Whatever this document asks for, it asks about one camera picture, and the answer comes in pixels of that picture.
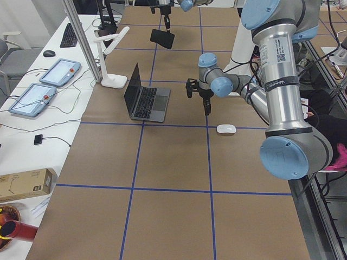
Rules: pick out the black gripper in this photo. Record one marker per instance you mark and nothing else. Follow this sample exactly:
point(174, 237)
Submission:
point(164, 10)
point(205, 94)

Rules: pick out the black mouse pad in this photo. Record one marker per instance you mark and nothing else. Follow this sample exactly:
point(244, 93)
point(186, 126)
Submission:
point(163, 38)

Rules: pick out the white computer mouse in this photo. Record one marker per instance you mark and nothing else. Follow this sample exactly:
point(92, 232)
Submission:
point(226, 129)

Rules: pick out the grey laptop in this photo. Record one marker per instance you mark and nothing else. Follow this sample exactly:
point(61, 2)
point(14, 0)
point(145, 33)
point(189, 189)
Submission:
point(145, 103)

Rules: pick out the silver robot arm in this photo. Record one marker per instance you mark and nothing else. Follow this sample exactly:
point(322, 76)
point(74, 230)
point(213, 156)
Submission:
point(292, 148)
point(185, 5)

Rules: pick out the black desk mouse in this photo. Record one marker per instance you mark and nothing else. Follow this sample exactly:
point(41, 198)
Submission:
point(49, 53)

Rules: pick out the black keyboard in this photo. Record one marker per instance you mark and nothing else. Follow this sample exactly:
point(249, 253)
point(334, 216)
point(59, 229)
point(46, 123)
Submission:
point(69, 38)

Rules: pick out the upper blue teach pendant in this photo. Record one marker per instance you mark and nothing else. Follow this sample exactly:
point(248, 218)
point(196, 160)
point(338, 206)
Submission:
point(60, 72)

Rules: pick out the blue teach pendant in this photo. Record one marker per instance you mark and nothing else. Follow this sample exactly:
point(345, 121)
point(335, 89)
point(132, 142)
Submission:
point(60, 72)
point(33, 101)

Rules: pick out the seated person in black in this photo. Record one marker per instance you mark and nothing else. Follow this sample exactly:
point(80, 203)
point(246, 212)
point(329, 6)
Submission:
point(333, 128)

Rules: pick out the lower blue teach pendant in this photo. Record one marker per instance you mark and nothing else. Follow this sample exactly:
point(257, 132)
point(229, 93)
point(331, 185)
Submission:
point(33, 101)

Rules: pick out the small black device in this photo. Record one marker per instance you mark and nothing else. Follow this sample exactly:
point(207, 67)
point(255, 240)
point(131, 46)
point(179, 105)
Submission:
point(38, 139)

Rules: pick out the cardboard box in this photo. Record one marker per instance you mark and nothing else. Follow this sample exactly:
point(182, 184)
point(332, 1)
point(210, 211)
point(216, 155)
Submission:
point(26, 184)

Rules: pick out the wicker basket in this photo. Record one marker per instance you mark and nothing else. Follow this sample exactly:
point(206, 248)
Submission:
point(8, 213)

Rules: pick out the red bottle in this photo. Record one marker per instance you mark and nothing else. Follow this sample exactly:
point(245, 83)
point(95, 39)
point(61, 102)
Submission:
point(17, 230)

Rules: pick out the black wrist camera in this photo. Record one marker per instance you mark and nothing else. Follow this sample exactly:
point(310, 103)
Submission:
point(192, 86)

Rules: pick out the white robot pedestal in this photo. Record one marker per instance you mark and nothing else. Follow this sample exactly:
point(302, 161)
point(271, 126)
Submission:
point(242, 52)

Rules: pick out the aluminium frame post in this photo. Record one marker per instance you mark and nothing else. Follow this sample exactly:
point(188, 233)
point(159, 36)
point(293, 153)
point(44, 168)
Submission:
point(73, 16)

